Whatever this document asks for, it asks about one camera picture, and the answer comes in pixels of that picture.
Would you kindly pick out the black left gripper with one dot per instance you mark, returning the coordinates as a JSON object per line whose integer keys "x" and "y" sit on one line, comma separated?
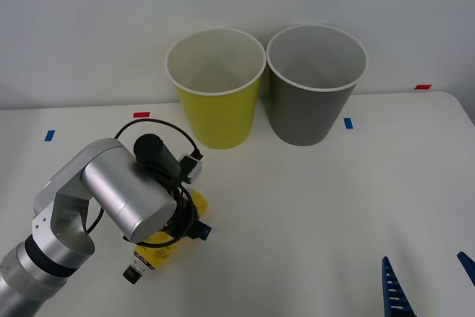
{"x": 182, "y": 198}

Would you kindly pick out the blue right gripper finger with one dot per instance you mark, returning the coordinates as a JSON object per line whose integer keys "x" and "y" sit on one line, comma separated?
{"x": 395, "y": 294}
{"x": 468, "y": 267}

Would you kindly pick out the yellow label plastic bottle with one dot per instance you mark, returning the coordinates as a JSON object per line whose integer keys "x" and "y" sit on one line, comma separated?
{"x": 156, "y": 254}

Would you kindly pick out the silver and black left arm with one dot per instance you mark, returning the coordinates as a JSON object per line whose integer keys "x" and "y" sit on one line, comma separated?
{"x": 111, "y": 183}

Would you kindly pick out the yellow-green plastic bin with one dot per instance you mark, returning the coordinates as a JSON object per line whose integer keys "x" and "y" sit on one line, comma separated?
{"x": 222, "y": 116}

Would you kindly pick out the grey plastic bin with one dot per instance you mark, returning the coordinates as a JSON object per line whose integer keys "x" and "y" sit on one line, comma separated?
{"x": 308, "y": 113}

